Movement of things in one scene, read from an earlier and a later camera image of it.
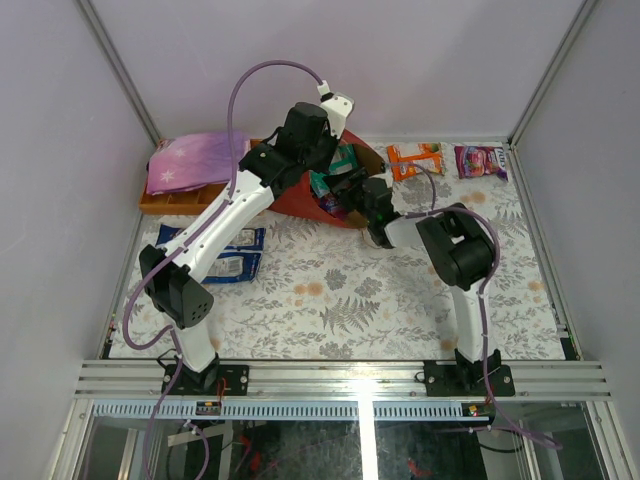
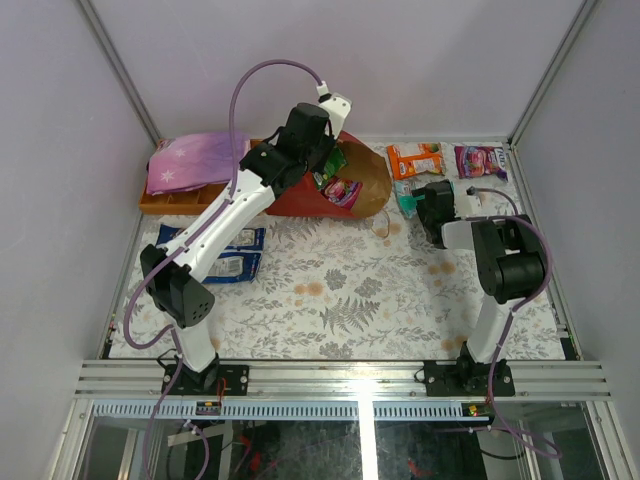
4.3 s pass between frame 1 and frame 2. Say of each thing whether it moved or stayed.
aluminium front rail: stayed
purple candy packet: stayed
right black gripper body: moved
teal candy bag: moved
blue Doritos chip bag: stayed
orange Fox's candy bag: stayed
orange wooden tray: stayed
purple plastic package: stayed
